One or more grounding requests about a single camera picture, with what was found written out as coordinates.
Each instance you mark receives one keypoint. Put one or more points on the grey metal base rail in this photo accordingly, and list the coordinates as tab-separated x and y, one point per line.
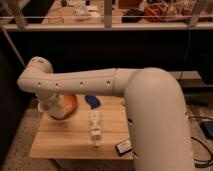
189	79

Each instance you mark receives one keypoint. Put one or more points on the wooden table board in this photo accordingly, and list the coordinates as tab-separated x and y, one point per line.
70	138

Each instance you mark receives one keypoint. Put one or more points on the grey diagonal metal strut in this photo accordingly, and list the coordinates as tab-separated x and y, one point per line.
13	46

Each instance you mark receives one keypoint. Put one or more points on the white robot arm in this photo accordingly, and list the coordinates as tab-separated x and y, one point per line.
154	102

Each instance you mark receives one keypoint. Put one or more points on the black red white box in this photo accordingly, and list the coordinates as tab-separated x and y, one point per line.
123	147

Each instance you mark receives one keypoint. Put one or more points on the white tube with cap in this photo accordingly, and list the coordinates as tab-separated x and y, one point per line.
95	128

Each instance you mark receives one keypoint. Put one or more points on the blue folded cloth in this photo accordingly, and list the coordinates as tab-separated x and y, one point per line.
93	101

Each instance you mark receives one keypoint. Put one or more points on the white ceramic cup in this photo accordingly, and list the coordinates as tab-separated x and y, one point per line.
56	106

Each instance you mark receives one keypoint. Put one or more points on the dark power adapter box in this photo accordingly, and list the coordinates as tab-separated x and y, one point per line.
207	129

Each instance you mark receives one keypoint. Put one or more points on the orange ceramic bowl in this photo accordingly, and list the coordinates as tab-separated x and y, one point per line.
70	103

